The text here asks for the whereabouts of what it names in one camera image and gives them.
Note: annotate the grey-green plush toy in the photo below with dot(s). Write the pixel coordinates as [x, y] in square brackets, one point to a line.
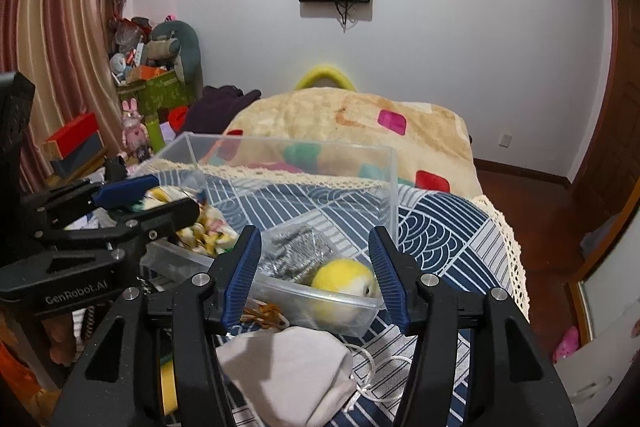
[187, 52]

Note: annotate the striped brown curtain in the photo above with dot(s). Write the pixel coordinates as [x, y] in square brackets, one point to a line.
[60, 7]

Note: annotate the wooden door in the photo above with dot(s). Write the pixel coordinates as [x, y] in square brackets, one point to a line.
[615, 107]

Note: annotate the pink slipper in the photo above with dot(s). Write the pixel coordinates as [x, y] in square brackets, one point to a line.
[567, 344]

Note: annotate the grey box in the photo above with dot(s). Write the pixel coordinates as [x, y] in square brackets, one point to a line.
[80, 159]

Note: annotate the white drawer cabinet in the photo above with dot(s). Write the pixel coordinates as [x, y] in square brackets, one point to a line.
[605, 357]

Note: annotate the pink rabbit doll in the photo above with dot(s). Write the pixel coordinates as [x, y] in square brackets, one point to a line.
[134, 127]

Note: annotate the white wall socket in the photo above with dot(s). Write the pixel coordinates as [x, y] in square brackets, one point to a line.
[506, 140]

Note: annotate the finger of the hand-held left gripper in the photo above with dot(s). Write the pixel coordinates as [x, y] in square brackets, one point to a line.
[127, 189]
[165, 214]

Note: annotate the white face mask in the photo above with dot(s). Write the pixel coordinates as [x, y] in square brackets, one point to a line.
[285, 367]

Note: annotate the red box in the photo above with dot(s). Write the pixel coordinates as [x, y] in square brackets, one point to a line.
[70, 134]

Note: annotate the yellow floral cloth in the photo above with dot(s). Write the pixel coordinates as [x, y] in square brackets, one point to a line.
[210, 232]

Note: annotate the dark purple cloth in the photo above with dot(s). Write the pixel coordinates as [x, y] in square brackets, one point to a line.
[215, 107]

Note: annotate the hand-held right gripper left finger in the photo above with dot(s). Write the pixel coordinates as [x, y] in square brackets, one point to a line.
[242, 279]

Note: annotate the red cloth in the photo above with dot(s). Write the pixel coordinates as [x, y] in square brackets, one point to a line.
[177, 117]

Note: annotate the orange cloth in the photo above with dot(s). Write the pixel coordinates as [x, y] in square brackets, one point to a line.
[20, 377]

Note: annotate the yellow object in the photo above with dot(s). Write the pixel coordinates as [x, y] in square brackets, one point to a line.
[169, 384]

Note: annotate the blue patterned lace-edged tablecloth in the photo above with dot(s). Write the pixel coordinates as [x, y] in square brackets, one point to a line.
[440, 232]

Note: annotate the green patterned storage box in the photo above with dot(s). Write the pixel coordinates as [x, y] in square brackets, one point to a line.
[160, 94]

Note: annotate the silver steel wool scourers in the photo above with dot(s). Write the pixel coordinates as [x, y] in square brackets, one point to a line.
[295, 252]

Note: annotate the light green carton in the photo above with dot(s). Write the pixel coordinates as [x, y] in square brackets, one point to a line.
[155, 132]

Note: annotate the pile of assorted packets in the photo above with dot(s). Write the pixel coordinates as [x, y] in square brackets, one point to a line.
[130, 49]

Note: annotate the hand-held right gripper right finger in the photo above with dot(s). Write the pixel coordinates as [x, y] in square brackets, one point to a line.
[390, 279]

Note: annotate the clear plastic storage box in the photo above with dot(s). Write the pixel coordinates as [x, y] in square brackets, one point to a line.
[300, 298]

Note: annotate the beige plush blanket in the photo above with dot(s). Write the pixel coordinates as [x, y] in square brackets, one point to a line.
[320, 117]

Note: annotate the yellow plush toy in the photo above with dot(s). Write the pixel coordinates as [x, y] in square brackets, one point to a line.
[340, 278]

